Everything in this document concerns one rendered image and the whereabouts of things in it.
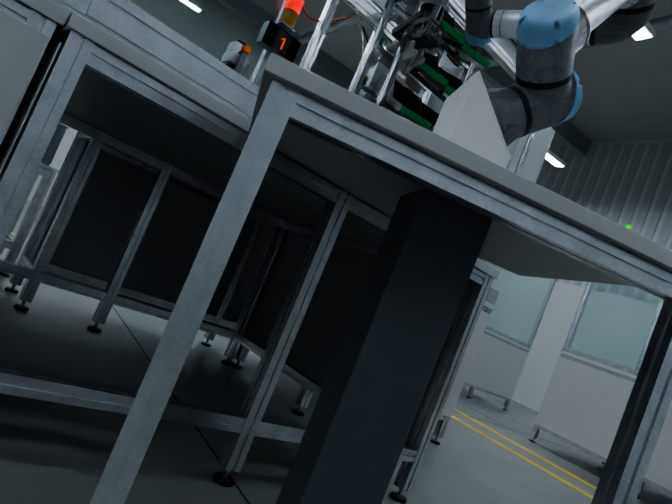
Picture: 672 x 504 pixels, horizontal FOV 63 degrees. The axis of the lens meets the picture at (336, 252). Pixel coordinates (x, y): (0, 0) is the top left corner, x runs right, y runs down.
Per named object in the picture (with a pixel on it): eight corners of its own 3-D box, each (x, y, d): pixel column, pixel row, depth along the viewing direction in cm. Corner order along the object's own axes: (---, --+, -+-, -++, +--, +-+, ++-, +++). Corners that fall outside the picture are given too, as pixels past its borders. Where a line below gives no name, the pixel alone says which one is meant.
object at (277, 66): (726, 294, 99) (732, 280, 99) (263, 69, 81) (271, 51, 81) (519, 275, 167) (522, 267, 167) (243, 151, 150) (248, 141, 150)
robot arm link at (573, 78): (531, 146, 122) (583, 127, 123) (534, 89, 113) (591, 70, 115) (501, 124, 130) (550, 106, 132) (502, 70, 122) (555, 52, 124)
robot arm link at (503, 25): (650, 40, 146) (473, 34, 170) (658, -3, 139) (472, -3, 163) (642, 58, 139) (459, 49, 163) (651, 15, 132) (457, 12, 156)
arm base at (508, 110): (504, 145, 113) (546, 130, 114) (476, 79, 114) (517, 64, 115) (478, 166, 128) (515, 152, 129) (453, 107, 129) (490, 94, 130)
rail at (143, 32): (377, 204, 164) (390, 170, 164) (80, 26, 109) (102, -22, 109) (365, 202, 168) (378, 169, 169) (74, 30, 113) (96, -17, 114)
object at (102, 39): (497, 279, 193) (500, 271, 193) (67, 25, 100) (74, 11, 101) (287, 223, 303) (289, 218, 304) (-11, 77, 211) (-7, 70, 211)
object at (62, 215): (368, 400, 364) (416, 280, 370) (13, 308, 228) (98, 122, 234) (334, 379, 393) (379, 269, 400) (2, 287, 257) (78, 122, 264)
